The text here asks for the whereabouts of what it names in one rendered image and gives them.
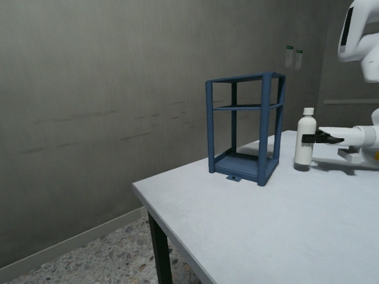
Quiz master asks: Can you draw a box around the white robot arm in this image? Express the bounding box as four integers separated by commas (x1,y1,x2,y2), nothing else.
337,0,379,163

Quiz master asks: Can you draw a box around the blue shelving unit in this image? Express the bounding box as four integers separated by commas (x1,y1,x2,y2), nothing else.
205,72,286,186

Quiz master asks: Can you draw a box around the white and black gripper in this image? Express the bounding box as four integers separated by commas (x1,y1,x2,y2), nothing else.
301,126,365,148

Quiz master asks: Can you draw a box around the pale grey cylinder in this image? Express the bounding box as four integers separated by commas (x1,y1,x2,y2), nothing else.
294,108,317,164

